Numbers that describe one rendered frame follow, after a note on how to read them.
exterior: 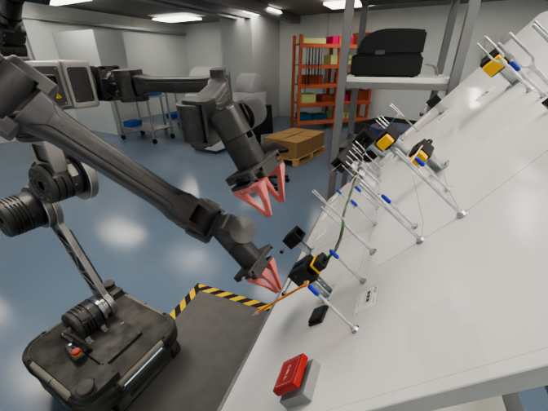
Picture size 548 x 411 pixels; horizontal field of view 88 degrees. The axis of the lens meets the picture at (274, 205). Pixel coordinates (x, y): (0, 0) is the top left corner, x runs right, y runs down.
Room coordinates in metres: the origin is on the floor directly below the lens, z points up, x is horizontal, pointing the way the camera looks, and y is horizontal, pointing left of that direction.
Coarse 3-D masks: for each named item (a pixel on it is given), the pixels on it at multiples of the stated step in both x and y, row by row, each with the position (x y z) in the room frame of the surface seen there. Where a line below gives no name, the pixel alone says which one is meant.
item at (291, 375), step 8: (288, 360) 0.29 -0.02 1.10; (296, 360) 0.28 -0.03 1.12; (304, 360) 0.27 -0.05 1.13; (288, 368) 0.27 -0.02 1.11; (296, 368) 0.26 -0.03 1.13; (304, 368) 0.26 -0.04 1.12; (280, 376) 0.27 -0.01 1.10; (288, 376) 0.26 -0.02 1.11; (296, 376) 0.25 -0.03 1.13; (280, 384) 0.25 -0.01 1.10; (288, 384) 0.24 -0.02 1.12; (296, 384) 0.24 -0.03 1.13; (280, 392) 0.24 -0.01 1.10
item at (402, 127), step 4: (372, 124) 3.43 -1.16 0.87; (376, 124) 3.43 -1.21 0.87; (392, 124) 3.43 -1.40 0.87; (396, 124) 3.43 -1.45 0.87; (400, 124) 3.43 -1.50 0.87; (404, 124) 3.43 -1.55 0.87; (408, 124) 3.43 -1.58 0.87; (372, 128) 3.26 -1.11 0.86; (376, 128) 3.20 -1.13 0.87; (380, 128) 3.20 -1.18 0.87; (400, 128) 3.20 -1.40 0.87; (404, 128) 3.20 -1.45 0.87; (408, 128) 3.20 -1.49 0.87; (376, 132) 3.16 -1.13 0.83; (380, 132) 3.11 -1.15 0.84; (400, 132) 3.01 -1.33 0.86
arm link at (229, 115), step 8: (224, 104) 0.52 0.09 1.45; (232, 104) 0.51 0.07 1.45; (240, 104) 0.54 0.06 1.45; (216, 112) 0.50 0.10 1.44; (224, 112) 0.49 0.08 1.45; (232, 112) 0.49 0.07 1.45; (240, 112) 0.50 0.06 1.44; (216, 120) 0.49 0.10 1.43; (224, 120) 0.48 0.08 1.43; (232, 120) 0.49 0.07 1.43; (240, 120) 0.49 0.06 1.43; (248, 120) 0.54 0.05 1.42; (216, 128) 0.49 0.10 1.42; (224, 128) 0.48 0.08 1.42; (232, 128) 0.48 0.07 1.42; (240, 128) 0.49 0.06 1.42; (248, 128) 0.50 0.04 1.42; (224, 136) 0.49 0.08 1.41; (232, 136) 0.48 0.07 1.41
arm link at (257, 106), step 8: (192, 104) 0.51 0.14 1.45; (200, 104) 0.51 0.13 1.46; (208, 104) 0.52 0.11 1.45; (216, 104) 0.54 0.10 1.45; (248, 104) 0.54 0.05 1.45; (256, 104) 0.56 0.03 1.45; (264, 104) 0.59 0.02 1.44; (208, 112) 0.51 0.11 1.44; (248, 112) 0.54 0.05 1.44; (256, 112) 0.55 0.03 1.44; (264, 112) 0.58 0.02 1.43; (208, 120) 0.51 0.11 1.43; (256, 120) 0.55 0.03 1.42; (208, 128) 0.51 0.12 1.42; (208, 136) 0.51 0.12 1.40; (216, 136) 0.53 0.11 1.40; (192, 144) 0.53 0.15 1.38; (200, 144) 0.52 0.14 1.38; (208, 144) 0.51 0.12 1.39
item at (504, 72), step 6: (492, 54) 0.72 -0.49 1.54; (498, 54) 0.70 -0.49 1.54; (504, 54) 0.71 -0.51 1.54; (486, 60) 0.72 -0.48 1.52; (510, 60) 0.70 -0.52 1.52; (480, 66) 0.72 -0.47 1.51; (498, 72) 0.71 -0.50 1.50; (504, 72) 0.73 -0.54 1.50; (504, 78) 0.72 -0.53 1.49; (510, 78) 0.72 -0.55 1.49; (516, 78) 0.72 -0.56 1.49; (510, 84) 0.71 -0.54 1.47; (516, 84) 0.70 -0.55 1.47
